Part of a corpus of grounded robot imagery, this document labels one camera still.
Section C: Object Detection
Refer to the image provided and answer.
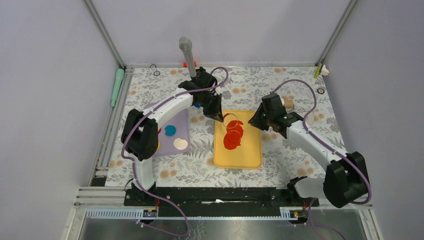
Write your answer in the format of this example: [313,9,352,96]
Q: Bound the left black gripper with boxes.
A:
[197,93,224,123]

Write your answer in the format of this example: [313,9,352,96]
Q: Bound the round metal cutter ring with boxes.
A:
[223,113,239,129]

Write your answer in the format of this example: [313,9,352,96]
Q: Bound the red dough ball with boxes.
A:
[223,120,244,150]

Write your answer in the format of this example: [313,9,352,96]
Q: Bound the wooden dough roller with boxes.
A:
[281,98,295,109]

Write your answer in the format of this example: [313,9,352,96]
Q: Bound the yellow tray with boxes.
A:
[213,110,263,170]

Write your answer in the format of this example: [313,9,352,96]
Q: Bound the metal dough scraper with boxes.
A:
[305,112,316,126]

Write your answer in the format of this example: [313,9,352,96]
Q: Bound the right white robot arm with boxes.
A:
[249,93,372,208]

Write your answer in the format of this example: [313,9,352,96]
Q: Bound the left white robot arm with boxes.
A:
[120,67,229,206]

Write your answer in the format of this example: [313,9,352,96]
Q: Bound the flat white dough disc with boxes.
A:
[173,138,189,150]

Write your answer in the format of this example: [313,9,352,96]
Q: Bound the flat blue dough disc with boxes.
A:
[164,125,177,137]

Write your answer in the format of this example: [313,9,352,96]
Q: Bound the purple tray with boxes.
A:
[152,109,190,158]

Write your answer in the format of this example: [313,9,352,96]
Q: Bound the grey microphone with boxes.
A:
[178,36,197,78]

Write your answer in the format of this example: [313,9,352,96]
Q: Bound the white corner clip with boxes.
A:
[314,63,330,78]

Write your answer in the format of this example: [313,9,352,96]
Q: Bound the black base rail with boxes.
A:
[123,186,320,217]

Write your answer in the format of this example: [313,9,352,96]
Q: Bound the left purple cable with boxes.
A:
[120,66,229,239]

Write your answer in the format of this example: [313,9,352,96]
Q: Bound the purple cable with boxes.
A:
[120,66,229,239]
[271,79,373,240]

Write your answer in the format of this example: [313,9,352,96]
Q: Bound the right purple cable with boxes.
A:
[271,79,373,240]

